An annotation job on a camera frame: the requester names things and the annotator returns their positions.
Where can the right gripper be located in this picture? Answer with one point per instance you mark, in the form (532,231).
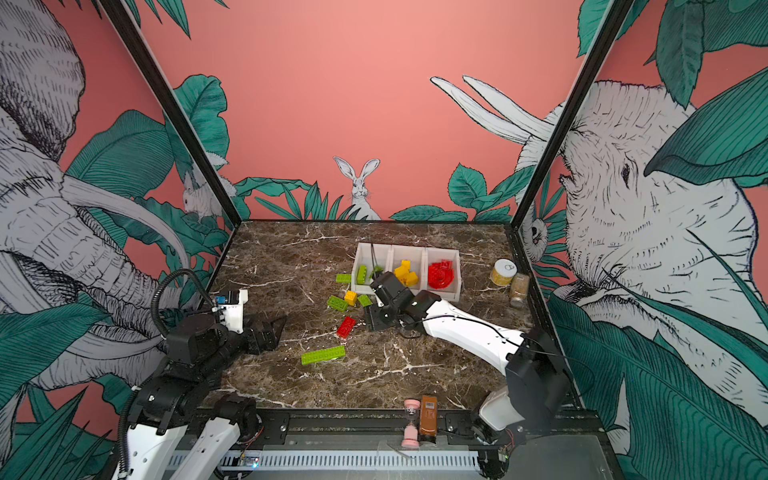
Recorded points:
(376,318)

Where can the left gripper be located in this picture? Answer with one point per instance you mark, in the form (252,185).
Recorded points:
(272,339)

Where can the yellow lego brick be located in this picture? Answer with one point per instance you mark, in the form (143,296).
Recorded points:
(411,279)
(351,298)
(402,270)

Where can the long red lego brick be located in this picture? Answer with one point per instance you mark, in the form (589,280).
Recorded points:
(346,327)

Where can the long green lego brick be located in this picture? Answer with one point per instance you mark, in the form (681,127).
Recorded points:
(323,355)

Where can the white three-compartment bin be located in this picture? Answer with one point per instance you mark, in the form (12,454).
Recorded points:
(419,268)

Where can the red arch lego piece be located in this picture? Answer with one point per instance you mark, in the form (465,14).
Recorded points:
(440,274)

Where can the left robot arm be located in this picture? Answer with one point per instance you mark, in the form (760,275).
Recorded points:
(160,410)

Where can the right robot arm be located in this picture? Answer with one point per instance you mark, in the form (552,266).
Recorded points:
(536,375)

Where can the brown rectangular bottle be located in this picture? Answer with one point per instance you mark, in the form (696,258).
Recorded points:
(428,422)

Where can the pink hourglass timer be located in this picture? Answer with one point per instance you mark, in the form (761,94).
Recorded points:
(411,431)

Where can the glass spice jar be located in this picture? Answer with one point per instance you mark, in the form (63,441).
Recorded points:
(518,291)

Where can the white perforated strip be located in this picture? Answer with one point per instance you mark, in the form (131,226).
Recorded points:
(360,460)

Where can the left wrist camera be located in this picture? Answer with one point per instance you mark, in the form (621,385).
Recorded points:
(230,307)

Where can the black front rail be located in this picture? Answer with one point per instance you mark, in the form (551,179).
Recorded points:
(284,427)

